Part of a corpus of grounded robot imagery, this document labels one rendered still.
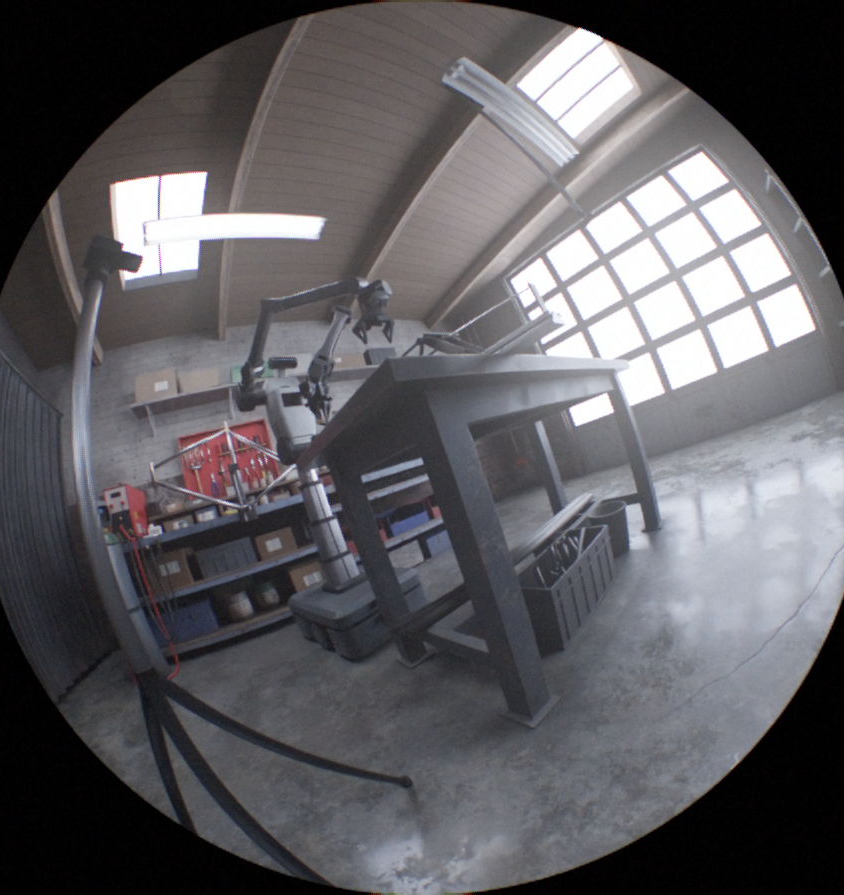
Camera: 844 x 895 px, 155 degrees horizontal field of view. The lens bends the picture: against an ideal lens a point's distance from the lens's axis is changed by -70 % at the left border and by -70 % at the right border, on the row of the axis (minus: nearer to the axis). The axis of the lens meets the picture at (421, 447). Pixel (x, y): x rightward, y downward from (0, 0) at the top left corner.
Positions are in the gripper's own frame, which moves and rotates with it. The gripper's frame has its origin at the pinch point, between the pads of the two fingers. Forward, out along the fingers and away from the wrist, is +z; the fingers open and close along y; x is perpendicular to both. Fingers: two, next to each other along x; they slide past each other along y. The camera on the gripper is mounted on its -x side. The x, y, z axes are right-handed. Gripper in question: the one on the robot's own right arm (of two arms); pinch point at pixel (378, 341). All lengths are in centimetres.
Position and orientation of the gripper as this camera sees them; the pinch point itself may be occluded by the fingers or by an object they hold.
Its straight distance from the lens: 108.9
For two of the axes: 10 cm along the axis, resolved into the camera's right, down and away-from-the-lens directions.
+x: -5.3, 2.3, 8.2
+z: 3.1, 9.5, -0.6
